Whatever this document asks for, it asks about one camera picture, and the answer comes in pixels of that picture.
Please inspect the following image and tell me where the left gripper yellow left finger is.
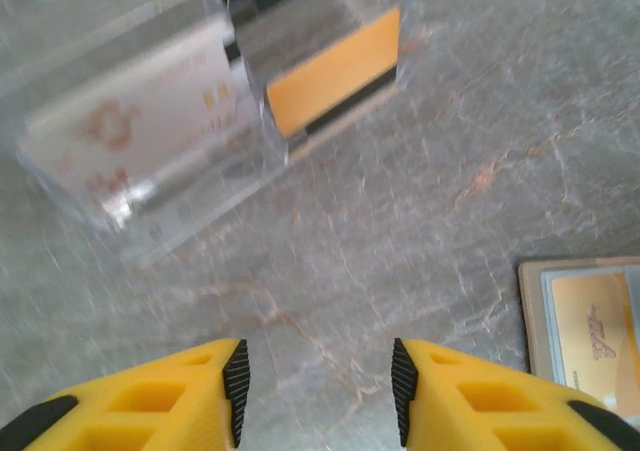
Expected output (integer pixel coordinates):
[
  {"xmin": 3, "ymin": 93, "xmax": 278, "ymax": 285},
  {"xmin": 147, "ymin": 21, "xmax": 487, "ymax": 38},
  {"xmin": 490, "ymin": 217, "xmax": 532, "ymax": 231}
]
[{"xmin": 0, "ymin": 338, "xmax": 250, "ymax": 451}]

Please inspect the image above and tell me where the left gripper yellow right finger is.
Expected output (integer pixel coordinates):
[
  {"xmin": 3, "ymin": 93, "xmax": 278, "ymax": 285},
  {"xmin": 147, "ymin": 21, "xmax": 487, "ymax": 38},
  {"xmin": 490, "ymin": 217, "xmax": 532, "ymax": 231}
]
[{"xmin": 391, "ymin": 337, "xmax": 640, "ymax": 451}]

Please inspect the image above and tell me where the gold VIP card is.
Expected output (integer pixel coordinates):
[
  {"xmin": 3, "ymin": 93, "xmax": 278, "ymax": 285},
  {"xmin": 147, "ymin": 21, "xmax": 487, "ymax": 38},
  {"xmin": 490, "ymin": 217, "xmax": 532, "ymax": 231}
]
[
  {"xmin": 548, "ymin": 269, "xmax": 640, "ymax": 413},
  {"xmin": 266, "ymin": 5, "xmax": 402, "ymax": 141}
]

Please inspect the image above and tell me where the white card with red print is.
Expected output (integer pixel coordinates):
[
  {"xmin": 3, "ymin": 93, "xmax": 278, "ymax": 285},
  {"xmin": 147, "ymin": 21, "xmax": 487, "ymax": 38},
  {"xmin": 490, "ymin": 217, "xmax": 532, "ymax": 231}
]
[{"xmin": 17, "ymin": 13, "xmax": 251, "ymax": 228}]

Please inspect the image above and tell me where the clear acrylic card box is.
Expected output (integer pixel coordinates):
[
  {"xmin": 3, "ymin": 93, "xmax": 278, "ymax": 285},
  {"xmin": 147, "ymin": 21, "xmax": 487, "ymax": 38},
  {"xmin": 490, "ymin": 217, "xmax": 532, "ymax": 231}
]
[{"xmin": 0, "ymin": 0, "xmax": 431, "ymax": 268}]

